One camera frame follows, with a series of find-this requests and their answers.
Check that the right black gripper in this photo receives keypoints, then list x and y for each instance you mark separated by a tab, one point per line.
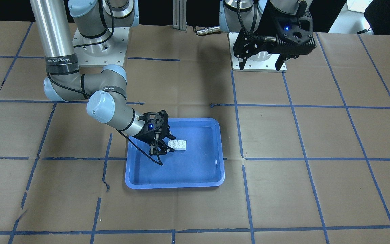
146	134

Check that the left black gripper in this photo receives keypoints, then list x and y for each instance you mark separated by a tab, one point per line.
265	24

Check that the white block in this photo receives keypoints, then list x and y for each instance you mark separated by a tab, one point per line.
180	145
173	144

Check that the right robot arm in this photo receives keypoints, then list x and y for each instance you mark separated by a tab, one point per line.
97	21

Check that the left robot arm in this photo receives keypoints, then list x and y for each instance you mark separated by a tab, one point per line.
230	23

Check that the blue plastic tray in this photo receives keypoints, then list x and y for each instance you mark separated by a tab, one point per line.
199	165

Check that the brown paper table cover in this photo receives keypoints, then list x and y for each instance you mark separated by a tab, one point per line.
306	152

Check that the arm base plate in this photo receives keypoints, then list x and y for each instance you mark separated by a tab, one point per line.
113	51
261	62

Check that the aluminium frame post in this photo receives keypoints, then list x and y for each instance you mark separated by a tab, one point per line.
179	8

